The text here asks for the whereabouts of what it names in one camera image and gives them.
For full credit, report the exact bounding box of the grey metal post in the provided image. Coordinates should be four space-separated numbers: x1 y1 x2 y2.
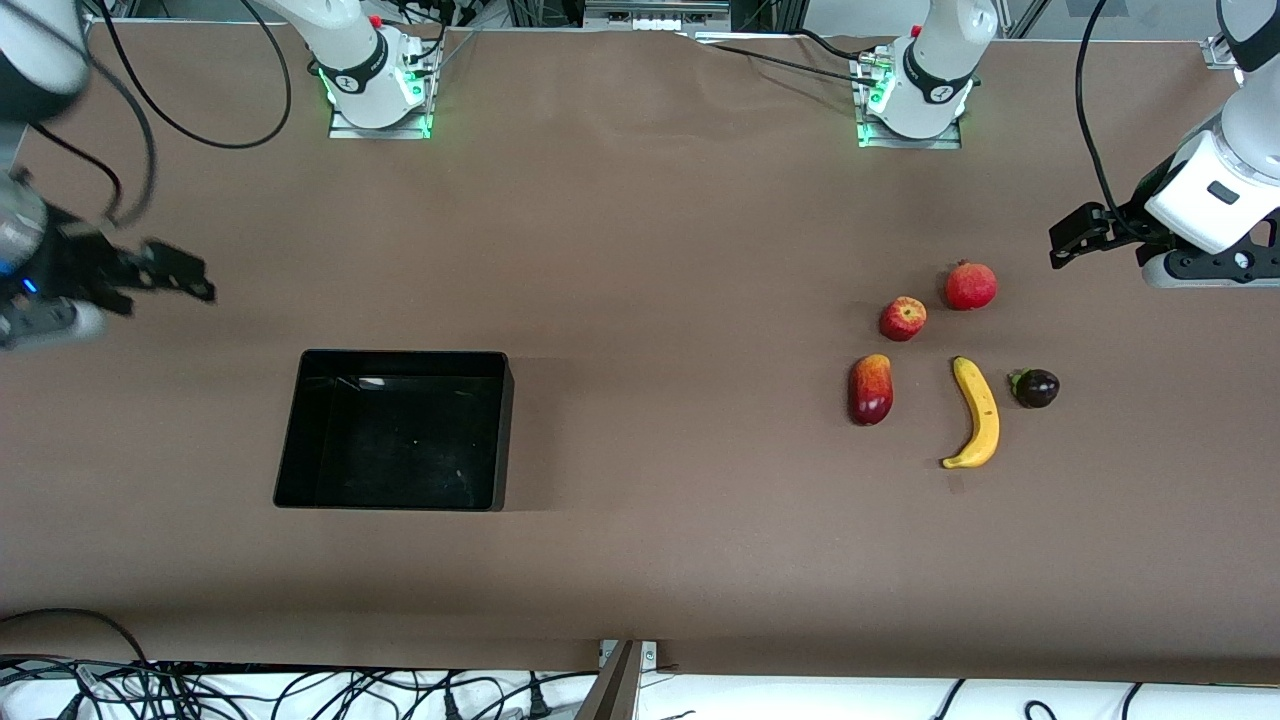
572 640 643 720

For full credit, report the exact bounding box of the grey power strip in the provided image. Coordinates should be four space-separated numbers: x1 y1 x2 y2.
585 0 731 31

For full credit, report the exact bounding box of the red yellow mango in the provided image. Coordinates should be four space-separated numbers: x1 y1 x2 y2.
848 353 894 427

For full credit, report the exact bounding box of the small red apple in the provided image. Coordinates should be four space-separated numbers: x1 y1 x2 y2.
880 296 928 343

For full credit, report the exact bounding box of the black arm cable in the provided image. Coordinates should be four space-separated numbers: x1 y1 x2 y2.
30 0 293 229
1075 0 1151 241

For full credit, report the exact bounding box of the red pomegranate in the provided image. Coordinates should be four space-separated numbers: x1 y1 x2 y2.
944 260 999 312

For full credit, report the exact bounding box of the long looping black cable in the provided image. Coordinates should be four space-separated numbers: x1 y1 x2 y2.
0 608 151 666

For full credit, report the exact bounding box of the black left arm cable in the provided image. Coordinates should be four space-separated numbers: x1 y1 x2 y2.
1075 0 1151 241

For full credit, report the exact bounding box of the black plastic box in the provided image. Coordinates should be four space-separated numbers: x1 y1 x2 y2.
273 349 514 512

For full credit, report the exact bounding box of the black cable across table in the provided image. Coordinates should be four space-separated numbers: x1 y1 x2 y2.
690 28 881 91

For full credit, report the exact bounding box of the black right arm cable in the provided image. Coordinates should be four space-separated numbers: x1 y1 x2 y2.
30 0 293 229

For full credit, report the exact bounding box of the dark purple eggplant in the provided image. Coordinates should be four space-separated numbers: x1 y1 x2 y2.
1008 368 1061 409

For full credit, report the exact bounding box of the yellow banana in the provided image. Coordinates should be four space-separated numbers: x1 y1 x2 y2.
941 356 1001 470

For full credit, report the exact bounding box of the paper table cover sheet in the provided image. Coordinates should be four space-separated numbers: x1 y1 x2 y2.
0 22 1280 686

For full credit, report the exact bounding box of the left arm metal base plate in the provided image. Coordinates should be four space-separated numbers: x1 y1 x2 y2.
857 40 963 149

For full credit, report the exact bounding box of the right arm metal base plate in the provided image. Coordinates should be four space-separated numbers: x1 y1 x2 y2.
328 40 434 139

